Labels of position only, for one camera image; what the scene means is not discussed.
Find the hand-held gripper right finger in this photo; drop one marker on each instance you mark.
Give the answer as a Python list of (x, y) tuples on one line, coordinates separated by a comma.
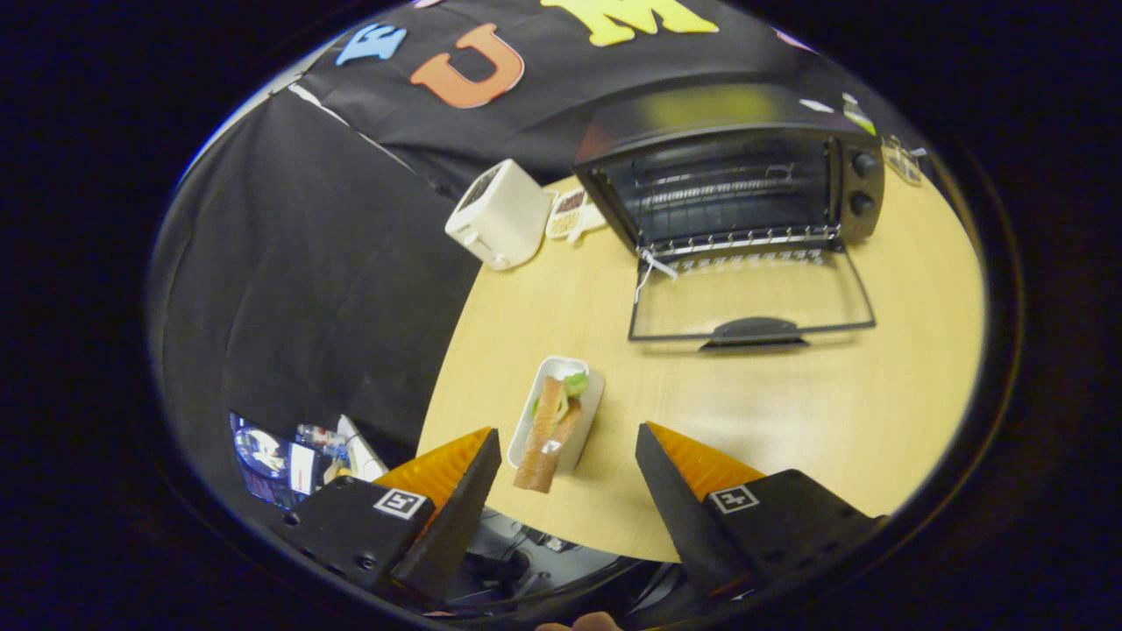
[(679, 517)]

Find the white bread lettuce sandwich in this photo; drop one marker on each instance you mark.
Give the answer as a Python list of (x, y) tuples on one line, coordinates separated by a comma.
[(545, 429)]

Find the black toaster oven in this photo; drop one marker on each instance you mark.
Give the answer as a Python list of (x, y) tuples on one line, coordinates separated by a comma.
[(863, 188)]

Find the white rectangular tray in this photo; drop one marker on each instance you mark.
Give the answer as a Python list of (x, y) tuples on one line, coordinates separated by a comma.
[(589, 421)]

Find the white divided snack plate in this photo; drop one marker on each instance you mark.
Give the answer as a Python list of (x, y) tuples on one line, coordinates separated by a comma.
[(574, 215)]

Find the blue printed poster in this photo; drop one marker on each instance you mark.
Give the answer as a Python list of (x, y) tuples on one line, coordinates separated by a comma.
[(263, 460)]

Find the small clear bottle red label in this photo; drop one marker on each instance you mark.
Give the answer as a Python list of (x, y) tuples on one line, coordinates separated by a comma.
[(320, 434)]

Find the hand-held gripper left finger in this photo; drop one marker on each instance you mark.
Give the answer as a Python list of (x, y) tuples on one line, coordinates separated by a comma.
[(451, 526)]

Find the white pop-up toaster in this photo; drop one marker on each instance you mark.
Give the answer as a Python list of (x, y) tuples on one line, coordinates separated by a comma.
[(500, 215)]

